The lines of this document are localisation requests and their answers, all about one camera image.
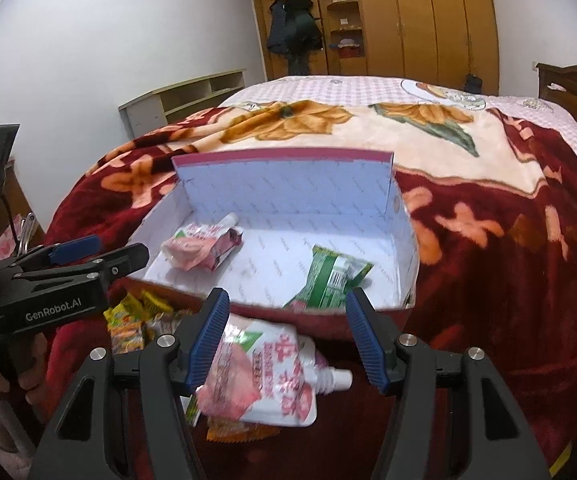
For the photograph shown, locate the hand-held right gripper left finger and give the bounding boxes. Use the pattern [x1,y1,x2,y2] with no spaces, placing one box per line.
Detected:
[27,287,232,480]

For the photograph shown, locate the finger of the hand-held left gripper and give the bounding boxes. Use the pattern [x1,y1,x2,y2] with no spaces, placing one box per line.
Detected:
[18,242,150,286]
[0,236,103,273]

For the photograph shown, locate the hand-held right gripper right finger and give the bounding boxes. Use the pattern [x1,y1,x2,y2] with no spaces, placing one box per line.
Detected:
[344,288,553,480]

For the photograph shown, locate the large pink spout pouch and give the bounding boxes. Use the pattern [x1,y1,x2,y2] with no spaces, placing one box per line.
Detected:
[196,312,354,428]

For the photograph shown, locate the small pink spout pouch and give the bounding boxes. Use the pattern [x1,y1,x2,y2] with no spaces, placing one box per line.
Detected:
[161,212,245,273]

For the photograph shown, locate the red cardboard box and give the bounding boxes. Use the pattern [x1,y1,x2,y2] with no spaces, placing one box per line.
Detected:
[127,146,421,356]

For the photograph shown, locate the person's left hand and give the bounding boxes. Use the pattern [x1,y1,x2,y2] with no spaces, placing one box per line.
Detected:
[0,332,53,398]

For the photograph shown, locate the orange yellow snack packet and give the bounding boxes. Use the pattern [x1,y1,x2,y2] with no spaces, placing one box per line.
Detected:
[146,310,194,341]

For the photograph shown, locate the metal carabiner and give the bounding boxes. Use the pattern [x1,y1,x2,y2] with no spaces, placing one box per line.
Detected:
[16,212,36,256]

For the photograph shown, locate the wooden nightstand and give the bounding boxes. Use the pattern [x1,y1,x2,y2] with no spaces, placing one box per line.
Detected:
[0,157,46,256]

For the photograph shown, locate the red floral blanket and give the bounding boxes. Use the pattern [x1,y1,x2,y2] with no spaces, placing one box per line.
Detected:
[43,100,577,480]

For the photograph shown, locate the beige shelf unit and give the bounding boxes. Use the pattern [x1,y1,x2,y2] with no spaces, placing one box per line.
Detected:
[119,69,247,139]

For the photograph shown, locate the yellow strip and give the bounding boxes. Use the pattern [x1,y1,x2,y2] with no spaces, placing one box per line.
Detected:
[551,440,577,478]

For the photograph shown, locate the black hanging coat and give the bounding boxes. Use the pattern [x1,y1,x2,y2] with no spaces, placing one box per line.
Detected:
[267,0,291,56]

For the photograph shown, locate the dark green hanging coat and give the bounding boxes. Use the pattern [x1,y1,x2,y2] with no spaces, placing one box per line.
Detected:
[286,0,324,75]

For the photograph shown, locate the red pot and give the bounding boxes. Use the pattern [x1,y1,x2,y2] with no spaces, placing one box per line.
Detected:
[337,37,364,58]

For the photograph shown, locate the wooden wardrobe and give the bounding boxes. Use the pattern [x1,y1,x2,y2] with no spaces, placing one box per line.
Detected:
[227,0,500,97]

